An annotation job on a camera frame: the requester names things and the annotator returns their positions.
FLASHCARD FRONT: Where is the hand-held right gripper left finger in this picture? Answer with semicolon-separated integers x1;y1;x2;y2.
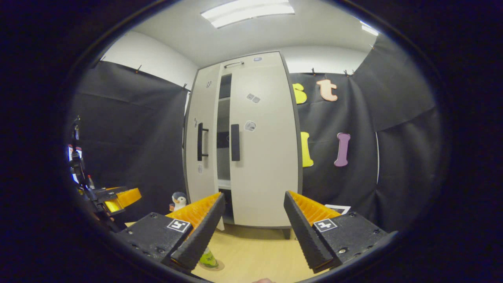
117;192;226;273

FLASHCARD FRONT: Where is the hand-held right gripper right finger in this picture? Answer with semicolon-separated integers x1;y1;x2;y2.
284;191;395;274

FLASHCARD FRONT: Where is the green tea bottle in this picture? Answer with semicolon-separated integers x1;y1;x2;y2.
198;246;218;269

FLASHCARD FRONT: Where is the round cork coaster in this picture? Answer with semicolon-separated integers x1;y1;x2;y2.
196;259;225;272

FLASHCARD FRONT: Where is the white cabinet door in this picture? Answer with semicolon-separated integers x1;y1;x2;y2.
229;52;299;228
185;64;222;231

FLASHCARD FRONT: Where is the white and grey cabinet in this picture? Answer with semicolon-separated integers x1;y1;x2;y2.
183;51;304;240

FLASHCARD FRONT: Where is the bright screen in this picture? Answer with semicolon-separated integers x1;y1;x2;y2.
68;145;83;183

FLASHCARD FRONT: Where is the penguin toy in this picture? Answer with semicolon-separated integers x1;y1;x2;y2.
170;192;188;213

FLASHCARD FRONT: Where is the white magazine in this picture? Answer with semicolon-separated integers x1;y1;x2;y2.
325;204;351;215

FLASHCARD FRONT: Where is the black backdrop cloth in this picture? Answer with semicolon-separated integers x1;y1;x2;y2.
69;60;191;222
290;35;442;232

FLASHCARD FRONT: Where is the small ceiling light panel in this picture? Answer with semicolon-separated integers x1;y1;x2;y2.
361;22;380;37

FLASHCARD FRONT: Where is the large ceiling light panel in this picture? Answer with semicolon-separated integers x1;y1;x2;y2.
200;0;295;29

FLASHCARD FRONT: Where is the black door handle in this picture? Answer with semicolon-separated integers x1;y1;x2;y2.
231;124;240;162
197;123;209;162

